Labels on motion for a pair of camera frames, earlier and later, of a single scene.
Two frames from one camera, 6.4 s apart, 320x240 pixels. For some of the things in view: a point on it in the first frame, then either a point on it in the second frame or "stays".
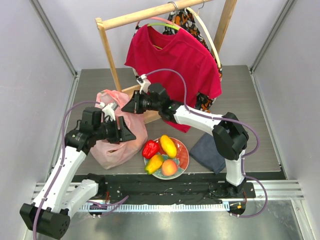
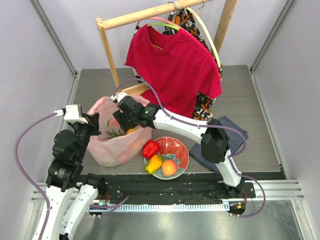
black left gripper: (124, 134) → (93, 123)
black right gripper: (136, 101) → (122, 116)
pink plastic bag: (111, 155) stays
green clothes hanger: (164, 24) stays
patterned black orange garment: (184, 19) stays
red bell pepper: (150, 148) stays
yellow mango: (168, 146) → (131, 130)
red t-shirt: (154, 48) stays
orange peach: (169, 168) stays
